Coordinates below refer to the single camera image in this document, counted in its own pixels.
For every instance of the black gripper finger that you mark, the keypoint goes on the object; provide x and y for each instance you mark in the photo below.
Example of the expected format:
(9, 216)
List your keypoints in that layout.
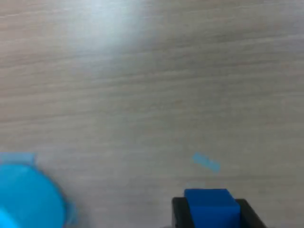
(250, 215)
(181, 213)

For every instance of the blue cube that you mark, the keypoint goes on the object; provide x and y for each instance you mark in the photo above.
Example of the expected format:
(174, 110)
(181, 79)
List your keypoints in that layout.
(211, 206)

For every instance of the grey-blue tape patch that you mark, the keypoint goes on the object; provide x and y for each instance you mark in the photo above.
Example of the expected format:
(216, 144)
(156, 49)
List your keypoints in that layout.
(206, 162)
(19, 158)

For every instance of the blue plastic cup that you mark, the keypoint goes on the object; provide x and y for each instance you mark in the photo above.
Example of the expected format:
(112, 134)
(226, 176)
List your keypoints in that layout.
(26, 197)

